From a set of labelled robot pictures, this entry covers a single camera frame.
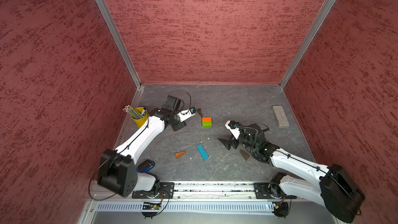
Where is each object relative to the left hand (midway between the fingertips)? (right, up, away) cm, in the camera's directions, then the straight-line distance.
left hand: (178, 122), depth 84 cm
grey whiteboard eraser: (+65, +2, +16) cm, 67 cm away
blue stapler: (-16, -21, -7) cm, 27 cm away
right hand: (+25, -6, -3) cm, 25 cm away
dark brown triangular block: (+11, +4, +19) cm, 22 cm away
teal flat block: (+13, -17, +1) cm, 22 cm away
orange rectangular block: (+16, 0, +15) cm, 22 cm away
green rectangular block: (+16, -3, +12) cm, 20 cm away
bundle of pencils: (-27, +6, +3) cm, 28 cm away
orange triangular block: (0, -18, -1) cm, 18 cm away
